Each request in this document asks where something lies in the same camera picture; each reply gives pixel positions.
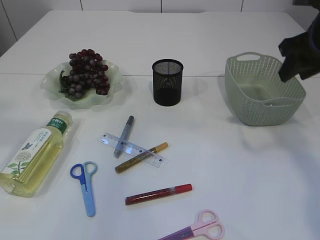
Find clear plastic ruler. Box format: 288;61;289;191
98;133;168;165

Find red glitter marker pen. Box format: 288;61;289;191
124;184;193;206

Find clear plastic sheet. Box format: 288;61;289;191
264;101;277;107

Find green ruffled glass plate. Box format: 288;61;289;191
40;60;122;109

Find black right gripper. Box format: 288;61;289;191
278;12;320;82

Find black mesh pen holder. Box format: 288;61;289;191
152;59;184;107

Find gold glitter marker pen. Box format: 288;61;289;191
115;142;169;174

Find blue safety scissors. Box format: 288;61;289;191
70;161;98;217

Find yellow tea drink bottle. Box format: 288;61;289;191
0;111;73;198

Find purple artificial grape bunch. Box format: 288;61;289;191
59;48;110;101

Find green plastic woven basket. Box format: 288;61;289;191
224;52;307;127

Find pink purple safety scissors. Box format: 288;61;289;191
160;209;225;240

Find silver glitter marker pen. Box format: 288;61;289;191
113;115;135;159

